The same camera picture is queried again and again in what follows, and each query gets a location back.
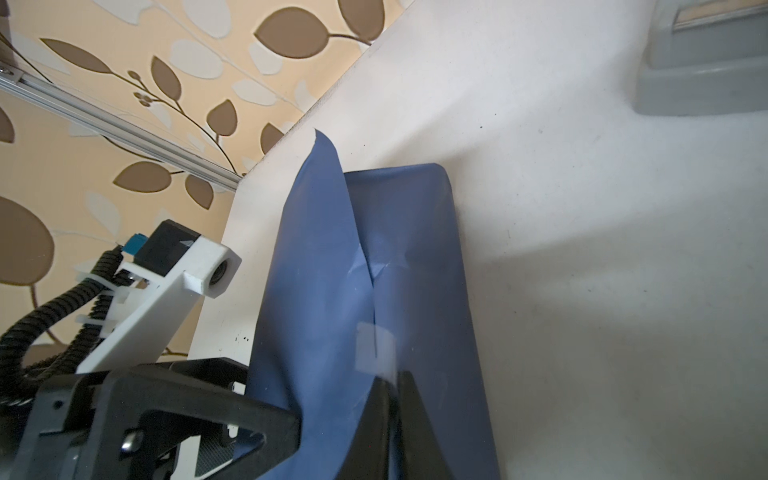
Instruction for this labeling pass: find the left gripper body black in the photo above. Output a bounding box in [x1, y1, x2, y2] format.
[9, 358, 300, 479]

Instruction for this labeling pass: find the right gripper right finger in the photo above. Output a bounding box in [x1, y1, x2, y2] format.
[395, 371, 455, 480]

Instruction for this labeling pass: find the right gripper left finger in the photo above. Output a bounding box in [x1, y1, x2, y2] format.
[335, 377, 394, 480]

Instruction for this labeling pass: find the grey tape dispenser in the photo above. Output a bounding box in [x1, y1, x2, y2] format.
[633, 1, 767, 116]

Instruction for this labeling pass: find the light blue wrapping paper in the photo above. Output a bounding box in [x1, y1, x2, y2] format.
[246, 133, 500, 479]

